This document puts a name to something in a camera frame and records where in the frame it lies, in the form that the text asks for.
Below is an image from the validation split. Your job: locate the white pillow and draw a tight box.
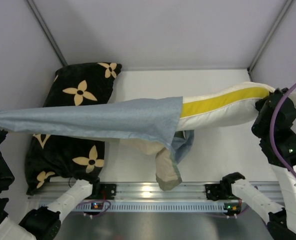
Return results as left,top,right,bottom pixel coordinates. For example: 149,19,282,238
176,81,276,132

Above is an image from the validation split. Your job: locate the right corner aluminium profile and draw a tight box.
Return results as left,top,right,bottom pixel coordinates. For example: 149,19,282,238
247,0,295,75

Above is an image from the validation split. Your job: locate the patchwork green beige pillowcase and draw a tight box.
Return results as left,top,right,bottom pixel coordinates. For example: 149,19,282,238
120,131,194,191

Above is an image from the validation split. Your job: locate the black floral pillow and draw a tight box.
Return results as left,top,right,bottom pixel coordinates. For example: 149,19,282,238
25,62,122,196

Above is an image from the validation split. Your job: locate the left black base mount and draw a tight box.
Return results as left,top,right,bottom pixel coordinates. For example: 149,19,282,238
94,183,117,200

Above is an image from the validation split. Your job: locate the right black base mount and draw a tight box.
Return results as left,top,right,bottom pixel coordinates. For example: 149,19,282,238
205,183,225,201

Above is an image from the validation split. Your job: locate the blue pillow cover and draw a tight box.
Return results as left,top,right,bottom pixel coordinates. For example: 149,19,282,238
0,97,194,163

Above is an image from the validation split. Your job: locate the grey slotted cable duct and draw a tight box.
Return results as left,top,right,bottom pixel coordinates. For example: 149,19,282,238
72,201,241,213

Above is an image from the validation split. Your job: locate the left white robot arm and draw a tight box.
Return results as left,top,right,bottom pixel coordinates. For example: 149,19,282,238
0,129,100,240

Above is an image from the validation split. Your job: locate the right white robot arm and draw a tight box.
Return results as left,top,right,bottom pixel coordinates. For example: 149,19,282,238
216,87,296,240

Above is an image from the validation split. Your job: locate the aluminium mounting rail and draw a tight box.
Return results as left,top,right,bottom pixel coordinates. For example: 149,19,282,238
27,181,285,201

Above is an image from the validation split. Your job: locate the left corner aluminium profile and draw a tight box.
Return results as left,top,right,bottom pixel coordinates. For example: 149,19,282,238
24,0,68,67

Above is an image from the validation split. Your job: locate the corner aluminium profile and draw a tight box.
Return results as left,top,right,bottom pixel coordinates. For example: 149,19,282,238
24,0,68,67
247,0,295,75

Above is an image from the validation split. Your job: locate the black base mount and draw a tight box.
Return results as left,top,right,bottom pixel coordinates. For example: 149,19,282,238
94,183,117,200
205,183,225,201

